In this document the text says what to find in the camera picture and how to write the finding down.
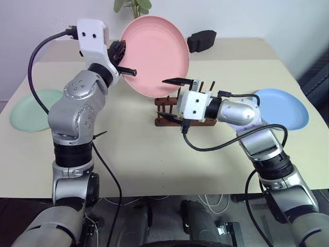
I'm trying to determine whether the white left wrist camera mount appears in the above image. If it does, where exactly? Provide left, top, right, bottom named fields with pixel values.
left=76, top=18, right=120, bottom=86

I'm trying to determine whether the short black right wrist cable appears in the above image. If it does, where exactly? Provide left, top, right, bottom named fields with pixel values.
left=217, top=90, right=261, bottom=105

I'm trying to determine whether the pink plate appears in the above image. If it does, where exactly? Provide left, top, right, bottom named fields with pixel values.
left=120, top=15, right=191, bottom=98

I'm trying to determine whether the blue plate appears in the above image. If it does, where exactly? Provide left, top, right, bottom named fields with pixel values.
left=253, top=88, right=310, bottom=132

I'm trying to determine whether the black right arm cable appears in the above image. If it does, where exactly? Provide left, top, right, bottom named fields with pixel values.
left=244, top=170, right=273, bottom=247

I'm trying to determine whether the green plate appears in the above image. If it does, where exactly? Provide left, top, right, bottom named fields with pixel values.
left=9, top=89, right=64, bottom=133

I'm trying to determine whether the dark rounded shape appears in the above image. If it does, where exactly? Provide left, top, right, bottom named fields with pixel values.
left=118, top=197, right=154, bottom=244
left=179, top=199, right=221, bottom=244

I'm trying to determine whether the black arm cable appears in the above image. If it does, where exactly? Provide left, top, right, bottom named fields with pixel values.
left=244, top=170, right=273, bottom=247
left=92, top=140, right=123, bottom=247

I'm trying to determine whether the black zip tie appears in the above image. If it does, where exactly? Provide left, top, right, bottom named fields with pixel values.
left=92, top=130, right=108, bottom=142

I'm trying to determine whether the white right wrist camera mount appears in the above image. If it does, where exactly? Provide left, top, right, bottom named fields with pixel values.
left=176, top=90, right=212, bottom=122

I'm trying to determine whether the black foam block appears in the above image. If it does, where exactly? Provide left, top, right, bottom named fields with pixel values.
left=187, top=29, right=217, bottom=54

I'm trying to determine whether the green potted plant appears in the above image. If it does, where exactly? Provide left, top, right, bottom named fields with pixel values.
left=114, top=0, right=153, bottom=19

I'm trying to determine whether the wooden dish rack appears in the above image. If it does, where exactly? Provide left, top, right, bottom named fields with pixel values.
left=154, top=80, right=218, bottom=128

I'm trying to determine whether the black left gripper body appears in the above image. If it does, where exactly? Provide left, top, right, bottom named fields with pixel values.
left=107, top=40, right=129, bottom=68

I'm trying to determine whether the black ribbed object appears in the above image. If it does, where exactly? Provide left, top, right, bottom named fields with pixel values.
left=297, top=48, right=329, bottom=110

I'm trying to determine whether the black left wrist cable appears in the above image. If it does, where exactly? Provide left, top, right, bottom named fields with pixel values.
left=28, top=25, right=78, bottom=115

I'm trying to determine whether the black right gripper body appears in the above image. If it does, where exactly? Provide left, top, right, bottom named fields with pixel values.
left=189, top=79, right=201, bottom=93

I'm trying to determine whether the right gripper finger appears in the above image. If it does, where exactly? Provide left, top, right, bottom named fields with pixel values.
left=156, top=111, right=185, bottom=125
left=161, top=77, right=193, bottom=87

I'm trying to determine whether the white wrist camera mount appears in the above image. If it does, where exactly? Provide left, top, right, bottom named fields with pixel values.
left=76, top=18, right=120, bottom=86
left=176, top=90, right=212, bottom=122

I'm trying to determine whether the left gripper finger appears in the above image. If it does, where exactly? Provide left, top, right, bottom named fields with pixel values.
left=118, top=66, right=137, bottom=77

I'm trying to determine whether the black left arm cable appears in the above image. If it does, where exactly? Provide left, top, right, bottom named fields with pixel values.
left=92, top=140, right=123, bottom=247

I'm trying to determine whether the white cable under table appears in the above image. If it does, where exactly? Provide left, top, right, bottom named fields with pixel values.
left=197, top=193, right=225, bottom=215

